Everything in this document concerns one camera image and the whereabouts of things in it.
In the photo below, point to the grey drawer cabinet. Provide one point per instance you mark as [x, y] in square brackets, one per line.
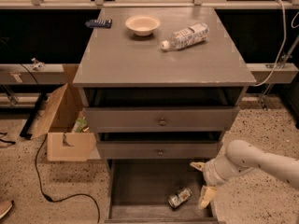
[123, 70]

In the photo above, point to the green 7up can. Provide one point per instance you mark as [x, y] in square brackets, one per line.
[181, 196]

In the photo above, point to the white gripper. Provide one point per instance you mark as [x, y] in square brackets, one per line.
[211, 173]

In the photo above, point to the black leaning bar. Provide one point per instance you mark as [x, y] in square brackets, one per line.
[25, 130]

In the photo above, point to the grey middle drawer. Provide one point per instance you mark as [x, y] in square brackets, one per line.
[158, 150]

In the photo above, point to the clear plastic water bottle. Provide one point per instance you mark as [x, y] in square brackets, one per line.
[186, 37]

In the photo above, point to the grey top drawer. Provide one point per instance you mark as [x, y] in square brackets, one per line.
[145, 120]

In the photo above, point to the small clear clip object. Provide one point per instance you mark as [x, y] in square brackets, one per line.
[37, 65]

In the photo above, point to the white bowl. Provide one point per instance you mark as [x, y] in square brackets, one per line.
[142, 25]

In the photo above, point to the green packet in box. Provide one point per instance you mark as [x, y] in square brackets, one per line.
[79, 125]

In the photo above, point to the open cardboard box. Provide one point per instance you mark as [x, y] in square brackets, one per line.
[57, 120]

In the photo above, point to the grey open bottom drawer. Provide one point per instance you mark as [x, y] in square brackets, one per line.
[140, 190]

